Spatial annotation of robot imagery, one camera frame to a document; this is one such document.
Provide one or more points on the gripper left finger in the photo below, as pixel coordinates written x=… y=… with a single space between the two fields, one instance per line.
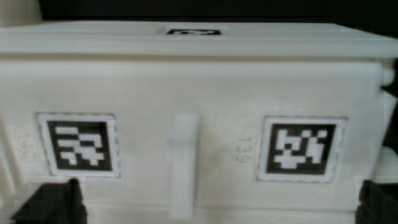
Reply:
x=54 y=206

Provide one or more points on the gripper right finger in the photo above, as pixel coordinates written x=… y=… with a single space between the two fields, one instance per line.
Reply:
x=377 y=209

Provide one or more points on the white door panel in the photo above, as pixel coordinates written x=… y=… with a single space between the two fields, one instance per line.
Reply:
x=200 y=138

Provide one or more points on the white cabinet body box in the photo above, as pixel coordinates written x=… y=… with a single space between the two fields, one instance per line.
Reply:
x=40 y=38

